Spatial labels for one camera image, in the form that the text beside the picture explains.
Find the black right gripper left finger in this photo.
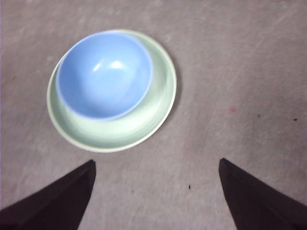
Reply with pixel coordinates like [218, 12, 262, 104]
[0, 159, 96, 230]

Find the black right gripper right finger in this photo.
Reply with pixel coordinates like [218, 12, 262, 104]
[218, 157, 307, 230]

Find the green round plate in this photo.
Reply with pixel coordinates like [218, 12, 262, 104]
[47, 29, 177, 153]

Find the blue ribbed bowl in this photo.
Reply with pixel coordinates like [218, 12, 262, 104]
[55, 32, 154, 120]

